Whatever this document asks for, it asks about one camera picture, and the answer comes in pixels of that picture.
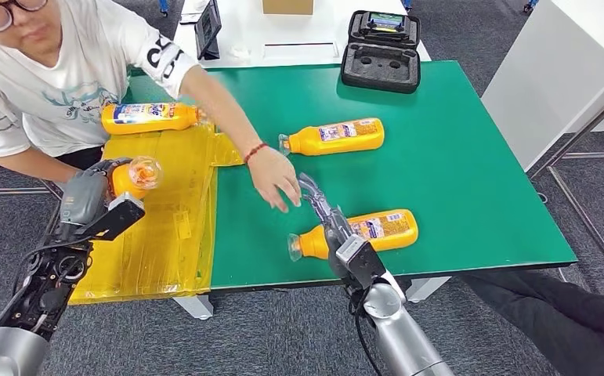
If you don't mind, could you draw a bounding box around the white table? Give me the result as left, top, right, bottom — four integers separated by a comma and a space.
174, 0, 432, 68

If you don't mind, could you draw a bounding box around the brown cardboard box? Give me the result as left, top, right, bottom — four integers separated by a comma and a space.
261, 0, 315, 16

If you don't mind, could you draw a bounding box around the red string bracelet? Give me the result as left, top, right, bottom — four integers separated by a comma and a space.
243, 142, 270, 165

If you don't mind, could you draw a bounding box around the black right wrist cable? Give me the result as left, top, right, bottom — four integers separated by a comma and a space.
347, 287, 385, 376

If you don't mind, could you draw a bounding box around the white table foot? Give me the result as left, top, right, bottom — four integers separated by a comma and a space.
405, 276, 453, 304
173, 295, 215, 321

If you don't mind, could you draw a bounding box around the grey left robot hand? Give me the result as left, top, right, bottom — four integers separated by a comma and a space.
60, 157, 134, 226

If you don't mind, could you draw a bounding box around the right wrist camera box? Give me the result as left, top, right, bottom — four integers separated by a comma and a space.
335, 234, 387, 291

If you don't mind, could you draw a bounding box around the white partition panel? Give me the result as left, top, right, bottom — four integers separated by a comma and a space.
480, 0, 604, 172

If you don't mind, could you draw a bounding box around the yellow taped cardboard mat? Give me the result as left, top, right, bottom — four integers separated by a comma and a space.
67, 124, 245, 306

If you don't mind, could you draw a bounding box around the black handheld controller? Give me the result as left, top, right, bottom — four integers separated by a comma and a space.
358, 12, 411, 39

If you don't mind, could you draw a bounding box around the white desk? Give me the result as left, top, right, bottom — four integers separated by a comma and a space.
545, 0, 604, 135

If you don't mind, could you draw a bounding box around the person's left hand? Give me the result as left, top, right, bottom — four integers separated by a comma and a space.
247, 146, 302, 214

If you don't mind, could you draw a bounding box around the person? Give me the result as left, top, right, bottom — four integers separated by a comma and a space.
0, 0, 302, 214
459, 269, 604, 376

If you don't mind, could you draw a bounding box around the steel tube frame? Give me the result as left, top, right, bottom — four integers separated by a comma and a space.
0, 179, 64, 240
527, 52, 604, 302

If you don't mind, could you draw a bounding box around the orange detergent bottle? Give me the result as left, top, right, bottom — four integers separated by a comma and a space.
108, 155, 164, 201
287, 208, 420, 262
278, 117, 385, 157
100, 101, 204, 136

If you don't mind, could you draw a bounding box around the black foam-lined case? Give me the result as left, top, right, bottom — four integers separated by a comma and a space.
339, 9, 422, 95

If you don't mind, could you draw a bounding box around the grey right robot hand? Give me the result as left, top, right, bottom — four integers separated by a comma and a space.
297, 172, 357, 281

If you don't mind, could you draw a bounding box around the black tablet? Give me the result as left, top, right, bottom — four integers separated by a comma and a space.
193, 0, 223, 61

